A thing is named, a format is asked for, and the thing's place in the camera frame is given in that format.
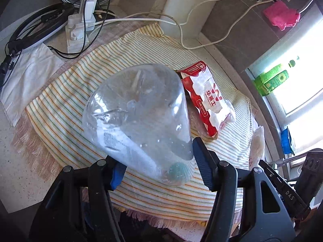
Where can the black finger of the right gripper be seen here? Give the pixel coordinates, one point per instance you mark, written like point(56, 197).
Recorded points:
point(275, 178)

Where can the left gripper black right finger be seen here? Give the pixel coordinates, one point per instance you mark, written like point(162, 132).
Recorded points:
point(207, 165)

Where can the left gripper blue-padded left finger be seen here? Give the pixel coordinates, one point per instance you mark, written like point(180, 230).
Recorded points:
point(118, 172)

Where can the red white paper carton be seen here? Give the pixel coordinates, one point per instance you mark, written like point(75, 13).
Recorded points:
point(209, 111)

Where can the clear plastic bottle with label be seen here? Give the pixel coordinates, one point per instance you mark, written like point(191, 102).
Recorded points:
point(139, 117)

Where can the pink translucent plastic bag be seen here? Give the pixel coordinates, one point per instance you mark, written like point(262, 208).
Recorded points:
point(257, 147)

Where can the blue sponge on sill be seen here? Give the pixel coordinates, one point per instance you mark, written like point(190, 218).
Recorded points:
point(286, 142)

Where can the green dish soap bottle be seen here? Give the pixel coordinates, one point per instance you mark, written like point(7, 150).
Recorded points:
point(267, 82)

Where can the white paper sheet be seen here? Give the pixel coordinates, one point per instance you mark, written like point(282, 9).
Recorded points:
point(33, 70)

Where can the white power strip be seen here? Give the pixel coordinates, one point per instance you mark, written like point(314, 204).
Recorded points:
point(75, 34)

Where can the white charger plug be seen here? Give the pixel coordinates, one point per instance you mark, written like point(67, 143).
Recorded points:
point(86, 10)

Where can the pink cloth on wall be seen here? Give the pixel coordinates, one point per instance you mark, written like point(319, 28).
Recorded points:
point(280, 15)

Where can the black ring lamp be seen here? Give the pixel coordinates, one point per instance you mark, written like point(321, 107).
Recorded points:
point(34, 30)

